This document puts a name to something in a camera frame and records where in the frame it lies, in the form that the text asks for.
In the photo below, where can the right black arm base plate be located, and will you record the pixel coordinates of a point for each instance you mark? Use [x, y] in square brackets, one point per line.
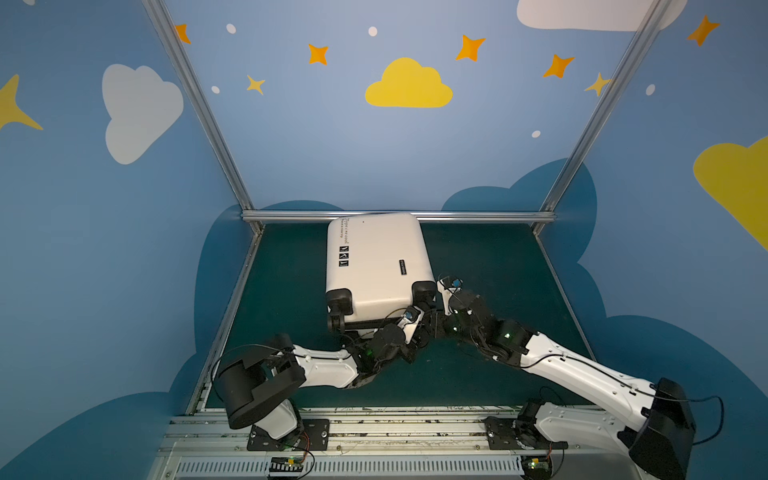
[512, 433]

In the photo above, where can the right small circuit board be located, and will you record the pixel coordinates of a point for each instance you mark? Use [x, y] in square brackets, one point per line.
[536, 468]

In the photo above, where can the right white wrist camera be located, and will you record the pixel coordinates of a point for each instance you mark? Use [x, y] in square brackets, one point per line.
[447, 287]

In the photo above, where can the left small circuit board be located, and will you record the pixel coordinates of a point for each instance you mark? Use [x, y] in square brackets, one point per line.
[291, 466]

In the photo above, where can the aluminium frame post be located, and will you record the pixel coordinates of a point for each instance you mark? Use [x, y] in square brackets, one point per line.
[164, 27]
[645, 35]

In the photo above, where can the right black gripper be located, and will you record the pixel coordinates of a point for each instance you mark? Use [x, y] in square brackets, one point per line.
[441, 298]

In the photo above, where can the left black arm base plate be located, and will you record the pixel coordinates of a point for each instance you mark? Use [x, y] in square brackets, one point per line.
[310, 435]

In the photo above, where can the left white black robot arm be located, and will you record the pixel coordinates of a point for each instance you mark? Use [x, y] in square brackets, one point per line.
[256, 382]

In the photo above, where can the left aluminium frame post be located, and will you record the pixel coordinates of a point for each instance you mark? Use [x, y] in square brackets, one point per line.
[164, 27]

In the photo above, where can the small circuit board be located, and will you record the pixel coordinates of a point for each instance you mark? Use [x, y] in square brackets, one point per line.
[291, 466]
[536, 468]

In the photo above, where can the black white suitcase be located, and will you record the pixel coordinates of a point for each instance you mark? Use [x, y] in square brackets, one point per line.
[377, 265]

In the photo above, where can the right aluminium frame post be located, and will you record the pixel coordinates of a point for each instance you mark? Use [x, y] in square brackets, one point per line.
[645, 35]

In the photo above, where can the rear aluminium crossbar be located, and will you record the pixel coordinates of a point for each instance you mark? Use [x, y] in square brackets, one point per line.
[426, 216]

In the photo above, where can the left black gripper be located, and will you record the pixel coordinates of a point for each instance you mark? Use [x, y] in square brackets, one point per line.
[421, 327]

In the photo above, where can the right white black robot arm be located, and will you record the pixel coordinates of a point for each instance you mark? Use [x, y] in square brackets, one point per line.
[650, 423]

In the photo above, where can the aluminium front rail frame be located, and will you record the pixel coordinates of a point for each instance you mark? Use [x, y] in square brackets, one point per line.
[376, 443]

